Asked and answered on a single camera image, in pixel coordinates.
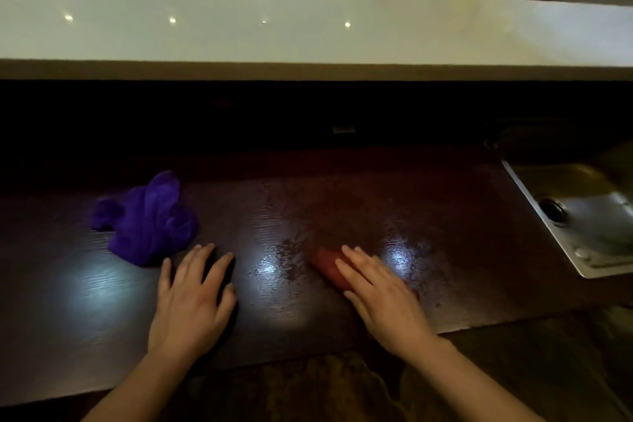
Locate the person's left hand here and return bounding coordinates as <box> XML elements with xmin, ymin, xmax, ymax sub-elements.
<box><xmin>148</xmin><ymin>244</ymin><xmax>238</xmax><ymax>364</ymax></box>

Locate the person's right hand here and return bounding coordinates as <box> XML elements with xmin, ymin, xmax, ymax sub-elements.
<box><xmin>335</xmin><ymin>245</ymin><xmax>440</xmax><ymax>359</ymax></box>

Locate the person's right forearm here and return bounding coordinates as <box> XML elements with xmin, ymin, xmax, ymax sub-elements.
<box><xmin>395</xmin><ymin>337</ymin><xmax>546</xmax><ymax>422</ymax></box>

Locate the person's left forearm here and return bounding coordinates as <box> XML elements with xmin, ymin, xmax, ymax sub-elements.
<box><xmin>81</xmin><ymin>350</ymin><xmax>199</xmax><ymax>422</ymax></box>

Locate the purple cleaning cloth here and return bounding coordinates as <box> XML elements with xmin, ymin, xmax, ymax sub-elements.
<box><xmin>90</xmin><ymin>170</ymin><xmax>199</xmax><ymax>267</ymax></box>

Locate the round sink drain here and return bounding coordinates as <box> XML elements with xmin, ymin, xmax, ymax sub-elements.
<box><xmin>537</xmin><ymin>196</ymin><xmax>570</xmax><ymax>227</ymax></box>

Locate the stainless steel sink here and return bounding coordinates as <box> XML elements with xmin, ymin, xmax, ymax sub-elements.
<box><xmin>501</xmin><ymin>159</ymin><xmax>633</xmax><ymax>279</ymax></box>

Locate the white raised counter ledge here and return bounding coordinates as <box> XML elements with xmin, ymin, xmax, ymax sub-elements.
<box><xmin>0</xmin><ymin>0</ymin><xmax>633</xmax><ymax>81</ymax></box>

